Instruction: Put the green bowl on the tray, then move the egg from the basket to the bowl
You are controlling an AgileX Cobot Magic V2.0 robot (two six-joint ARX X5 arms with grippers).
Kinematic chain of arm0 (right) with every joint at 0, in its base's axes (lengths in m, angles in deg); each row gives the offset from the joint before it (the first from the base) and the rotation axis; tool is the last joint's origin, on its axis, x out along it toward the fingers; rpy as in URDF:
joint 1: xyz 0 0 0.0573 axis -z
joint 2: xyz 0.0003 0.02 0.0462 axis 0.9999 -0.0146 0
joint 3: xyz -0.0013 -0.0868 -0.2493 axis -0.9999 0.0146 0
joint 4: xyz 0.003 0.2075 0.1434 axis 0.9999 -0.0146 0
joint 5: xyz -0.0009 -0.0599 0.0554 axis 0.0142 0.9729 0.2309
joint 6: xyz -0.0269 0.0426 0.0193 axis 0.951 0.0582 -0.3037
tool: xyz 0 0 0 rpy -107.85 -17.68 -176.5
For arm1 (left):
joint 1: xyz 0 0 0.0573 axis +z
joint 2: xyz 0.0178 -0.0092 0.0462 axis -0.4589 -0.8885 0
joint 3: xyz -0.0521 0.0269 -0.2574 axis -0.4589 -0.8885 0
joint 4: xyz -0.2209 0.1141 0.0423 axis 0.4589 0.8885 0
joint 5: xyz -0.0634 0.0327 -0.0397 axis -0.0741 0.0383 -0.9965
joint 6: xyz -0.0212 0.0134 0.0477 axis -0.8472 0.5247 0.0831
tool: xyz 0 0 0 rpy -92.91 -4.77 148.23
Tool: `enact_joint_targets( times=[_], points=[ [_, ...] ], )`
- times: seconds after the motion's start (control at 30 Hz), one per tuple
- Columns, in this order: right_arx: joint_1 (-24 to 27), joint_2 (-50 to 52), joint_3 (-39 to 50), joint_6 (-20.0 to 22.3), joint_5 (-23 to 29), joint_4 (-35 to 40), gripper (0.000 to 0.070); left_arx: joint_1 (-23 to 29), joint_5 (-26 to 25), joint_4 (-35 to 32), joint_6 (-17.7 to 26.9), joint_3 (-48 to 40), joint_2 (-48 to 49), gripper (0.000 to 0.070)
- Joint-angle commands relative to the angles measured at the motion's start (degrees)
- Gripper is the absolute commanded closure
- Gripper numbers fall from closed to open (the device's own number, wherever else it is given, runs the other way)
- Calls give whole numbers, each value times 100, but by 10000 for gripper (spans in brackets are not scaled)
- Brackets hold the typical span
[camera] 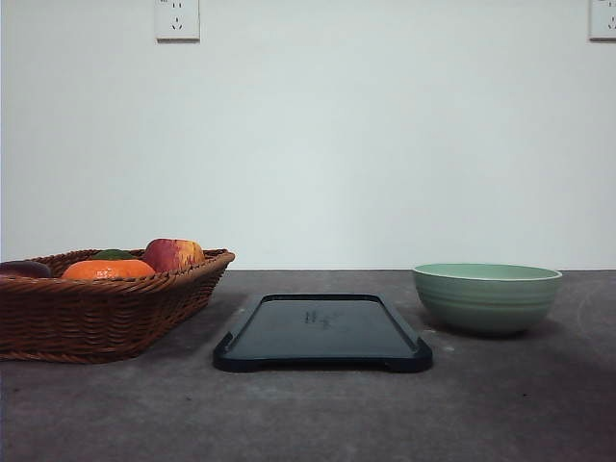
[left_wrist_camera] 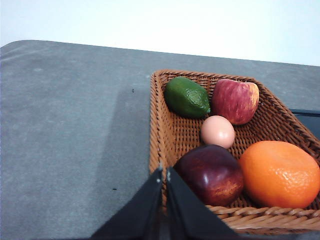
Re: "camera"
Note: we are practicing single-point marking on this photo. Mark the green ceramic bowl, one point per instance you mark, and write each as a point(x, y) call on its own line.
point(488, 297)

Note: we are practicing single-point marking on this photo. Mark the brown wicker basket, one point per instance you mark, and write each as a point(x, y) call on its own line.
point(100, 305)

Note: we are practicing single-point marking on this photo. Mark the dark rectangular tray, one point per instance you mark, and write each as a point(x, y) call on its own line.
point(322, 332)

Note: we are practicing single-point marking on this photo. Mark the red yellow apple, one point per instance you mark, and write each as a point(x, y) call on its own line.
point(172, 254)

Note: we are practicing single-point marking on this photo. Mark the orange tangerine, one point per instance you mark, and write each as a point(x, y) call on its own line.
point(116, 268)

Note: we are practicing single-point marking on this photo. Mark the dark green fruit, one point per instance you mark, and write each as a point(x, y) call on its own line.
point(113, 254)

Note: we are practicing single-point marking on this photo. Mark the dark purple fruit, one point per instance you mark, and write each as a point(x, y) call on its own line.
point(25, 269)

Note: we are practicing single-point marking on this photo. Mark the white wall socket left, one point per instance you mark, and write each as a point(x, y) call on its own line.
point(177, 21)

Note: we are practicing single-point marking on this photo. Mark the white wall socket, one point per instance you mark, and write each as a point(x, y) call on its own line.
point(177, 21)
point(600, 22)

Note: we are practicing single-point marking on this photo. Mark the white wall socket right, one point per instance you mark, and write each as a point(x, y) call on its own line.
point(600, 22)

